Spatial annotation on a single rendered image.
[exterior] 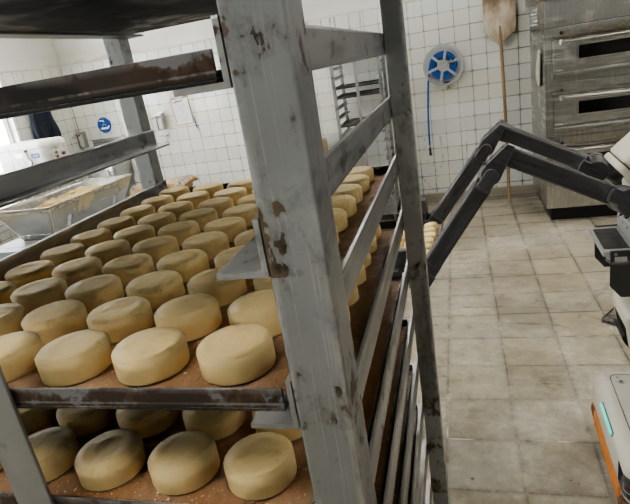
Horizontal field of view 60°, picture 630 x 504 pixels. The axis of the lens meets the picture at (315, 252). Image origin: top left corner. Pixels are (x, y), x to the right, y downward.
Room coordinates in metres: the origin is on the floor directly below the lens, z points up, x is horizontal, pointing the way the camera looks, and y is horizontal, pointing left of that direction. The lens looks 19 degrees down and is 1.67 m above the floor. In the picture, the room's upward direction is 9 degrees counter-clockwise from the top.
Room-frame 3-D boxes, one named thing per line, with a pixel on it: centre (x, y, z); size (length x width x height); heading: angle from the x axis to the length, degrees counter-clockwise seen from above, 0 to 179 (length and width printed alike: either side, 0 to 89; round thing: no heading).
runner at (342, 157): (0.56, -0.05, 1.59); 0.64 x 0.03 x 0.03; 164
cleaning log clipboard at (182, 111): (6.69, 1.27, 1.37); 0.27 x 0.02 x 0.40; 73
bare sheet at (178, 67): (0.61, 0.14, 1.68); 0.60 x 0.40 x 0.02; 164
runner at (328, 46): (0.56, -0.05, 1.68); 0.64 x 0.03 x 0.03; 164
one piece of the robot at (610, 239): (1.66, -1.01, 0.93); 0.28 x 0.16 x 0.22; 161
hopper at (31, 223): (2.35, 1.01, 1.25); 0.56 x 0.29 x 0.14; 161
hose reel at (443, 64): (5.75, -1.59, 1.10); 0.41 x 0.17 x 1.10; 73
